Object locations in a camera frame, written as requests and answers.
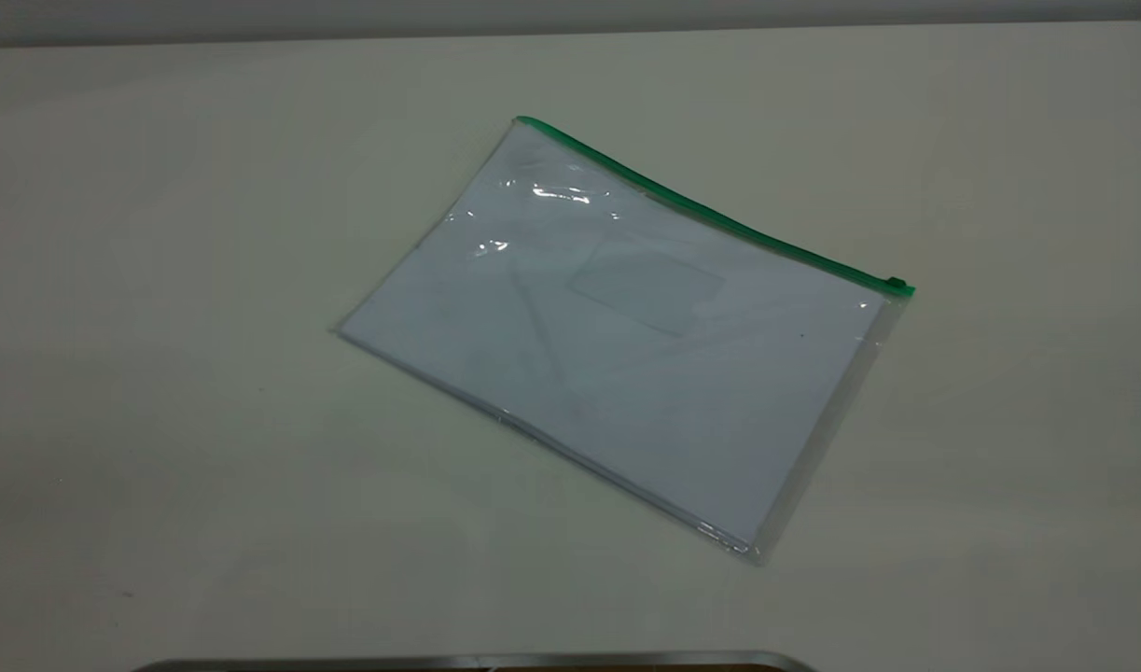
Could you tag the clear plastic green-zip bag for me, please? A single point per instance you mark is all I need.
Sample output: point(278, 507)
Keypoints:
point(626, 355)

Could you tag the green zipper slider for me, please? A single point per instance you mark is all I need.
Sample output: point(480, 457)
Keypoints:
point(897, 283)

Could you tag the grey metal edge strip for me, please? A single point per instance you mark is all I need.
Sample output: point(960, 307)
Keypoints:
point(477, 663)

